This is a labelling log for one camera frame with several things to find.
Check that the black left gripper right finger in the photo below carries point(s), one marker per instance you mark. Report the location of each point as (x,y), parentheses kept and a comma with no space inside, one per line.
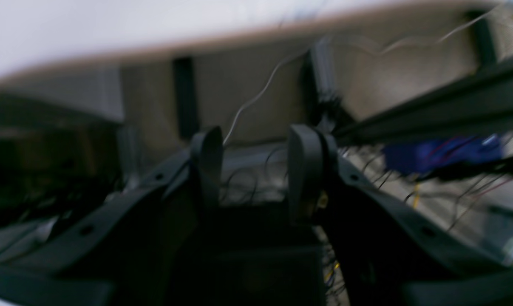
(389,253)

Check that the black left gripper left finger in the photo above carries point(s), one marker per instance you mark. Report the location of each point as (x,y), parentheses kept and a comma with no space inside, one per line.
(121,252)

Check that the blue box under table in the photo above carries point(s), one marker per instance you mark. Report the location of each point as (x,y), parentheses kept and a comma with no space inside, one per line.
(425,156)

